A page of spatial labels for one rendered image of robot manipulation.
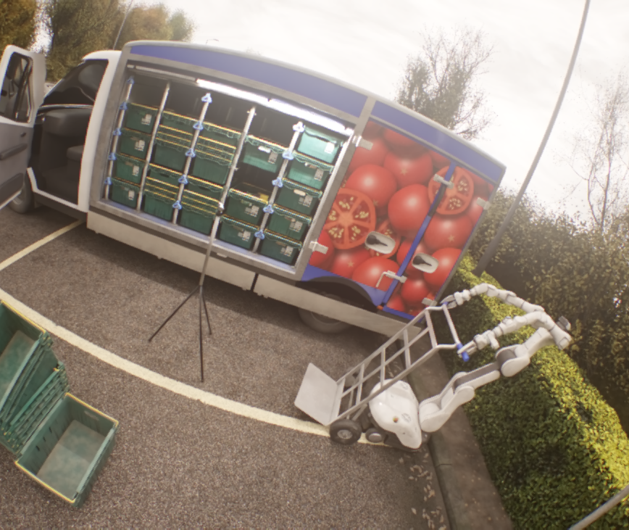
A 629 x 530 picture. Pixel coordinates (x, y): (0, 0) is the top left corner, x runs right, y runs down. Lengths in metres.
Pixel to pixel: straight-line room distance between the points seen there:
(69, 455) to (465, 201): 3.71
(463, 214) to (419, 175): 0.62
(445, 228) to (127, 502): 3.31
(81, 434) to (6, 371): 0.61
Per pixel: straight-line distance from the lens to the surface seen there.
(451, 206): 3.06
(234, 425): 2.34
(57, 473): 2.14
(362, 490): 2.44
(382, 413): 2.50
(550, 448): 2.94
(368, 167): 2.75
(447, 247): 3.17
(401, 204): 2.87
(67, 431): 2.25
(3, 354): 2.10
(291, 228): 3.02
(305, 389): 2.60
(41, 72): 4.06
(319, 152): 2.89
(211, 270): 3.17
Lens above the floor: 1.93
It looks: 22 degrees down
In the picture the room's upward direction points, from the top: 23 degrees clockwise
